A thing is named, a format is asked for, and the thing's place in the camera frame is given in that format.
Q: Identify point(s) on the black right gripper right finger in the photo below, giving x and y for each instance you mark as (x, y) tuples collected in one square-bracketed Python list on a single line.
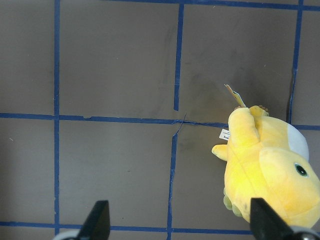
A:
[(266, 224)]

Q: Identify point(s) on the yellow plush dinosaur toy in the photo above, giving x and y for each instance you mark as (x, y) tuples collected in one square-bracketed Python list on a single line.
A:
[(268, 158)]

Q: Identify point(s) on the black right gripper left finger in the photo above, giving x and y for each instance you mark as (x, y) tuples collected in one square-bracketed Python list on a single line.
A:
[(97, 225)]

